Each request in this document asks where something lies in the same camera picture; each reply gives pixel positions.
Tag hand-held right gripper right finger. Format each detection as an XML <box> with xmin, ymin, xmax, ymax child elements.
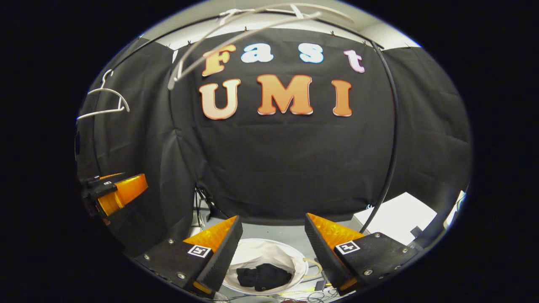
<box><xmin>304</xmin><ymin>212</ymin><xmax>420</xmax><ymax>296</ymax></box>

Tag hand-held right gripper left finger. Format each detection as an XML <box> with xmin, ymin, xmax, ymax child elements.
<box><xmin>135</xmin><ymin>215</ymin><xmax>244</xmax><ymax>299</ymax></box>

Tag white laundry hamper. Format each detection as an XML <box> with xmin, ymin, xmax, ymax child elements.
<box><xmin>221</xmin><ymin>238</ymin><xmax>310</xmax><ymax>296</ymax></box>

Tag black knit garment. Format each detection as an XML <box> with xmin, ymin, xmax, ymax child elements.
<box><xmin>236</xmin><ymin>263</ymin><xmax>294</xmax><ymax>292</ymax></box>

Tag white plastic hanger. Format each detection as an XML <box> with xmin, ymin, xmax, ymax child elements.
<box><xmin>167</xmin><ymin>3</ymin><xmax>355</xmax><ymax>90</ymax></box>
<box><xmin>76</xmin><ymin>69</ymin><xmax>131</xmax><ymax>122</ymax></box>

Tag black stand legs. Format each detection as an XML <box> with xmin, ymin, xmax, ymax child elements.
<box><xmin>195</xmin><ymin>186</ymin><xmax>230</xmax><ymax>226</ymax></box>

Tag white board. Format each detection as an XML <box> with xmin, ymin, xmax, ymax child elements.
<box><xmin>353</xmin><ymin>192</ymin><xmax>438</xmax><ymax>245</ymax></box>

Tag black backdrop cloth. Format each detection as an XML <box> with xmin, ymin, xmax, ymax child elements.
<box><xmin>76</xmin><ymin>27</ymin><xmax>472</xmax><ymax>258</ymax></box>

